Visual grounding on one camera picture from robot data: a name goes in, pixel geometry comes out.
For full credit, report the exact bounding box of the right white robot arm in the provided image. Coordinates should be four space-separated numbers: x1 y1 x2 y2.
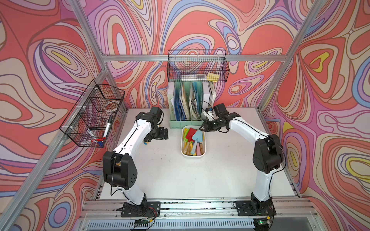
200 104 284 203

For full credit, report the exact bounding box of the white storage tray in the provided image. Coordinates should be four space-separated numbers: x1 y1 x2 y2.
180 126 206 158

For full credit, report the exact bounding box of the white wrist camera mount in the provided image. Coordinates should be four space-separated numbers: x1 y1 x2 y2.
203 108 215 121

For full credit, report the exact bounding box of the black wire basket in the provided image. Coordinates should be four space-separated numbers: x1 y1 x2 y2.
167 48 230 83
59 80 125 148

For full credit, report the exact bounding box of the yellow shovel wooden handle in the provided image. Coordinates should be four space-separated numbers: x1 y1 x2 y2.
199 136 205 155

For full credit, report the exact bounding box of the black wire basket back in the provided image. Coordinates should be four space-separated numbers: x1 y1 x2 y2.
167 48 230 83

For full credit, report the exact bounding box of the green scoop yellow handle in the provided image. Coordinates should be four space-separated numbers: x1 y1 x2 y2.
183 128 189 142

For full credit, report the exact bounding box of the light blue trowel white handle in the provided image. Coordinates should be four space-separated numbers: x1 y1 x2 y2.
190 130 203 155

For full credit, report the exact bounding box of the purple trowel pink handle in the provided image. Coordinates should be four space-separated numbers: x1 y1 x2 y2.
196 143 201 156

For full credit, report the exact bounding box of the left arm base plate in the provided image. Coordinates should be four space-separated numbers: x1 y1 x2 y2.
117 201 161 218

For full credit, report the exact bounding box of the red shovel wooden handle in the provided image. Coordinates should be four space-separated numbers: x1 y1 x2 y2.
183 128 196 155

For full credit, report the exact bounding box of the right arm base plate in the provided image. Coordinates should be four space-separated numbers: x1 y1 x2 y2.
233 193 277 217

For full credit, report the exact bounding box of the yellow sponge in basket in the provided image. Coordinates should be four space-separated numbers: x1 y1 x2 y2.
206 72 220 82

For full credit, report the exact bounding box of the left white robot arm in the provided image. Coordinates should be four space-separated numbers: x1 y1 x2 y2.
103 107 169 208

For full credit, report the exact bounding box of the black white marker pen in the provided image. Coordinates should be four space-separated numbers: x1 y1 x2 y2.
103 116 113 138

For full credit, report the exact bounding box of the mint green file crate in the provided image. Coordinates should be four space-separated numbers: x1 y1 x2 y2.
167 81 216 129

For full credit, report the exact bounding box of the black wire basket left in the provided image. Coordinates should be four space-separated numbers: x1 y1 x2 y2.
59 80 125 148

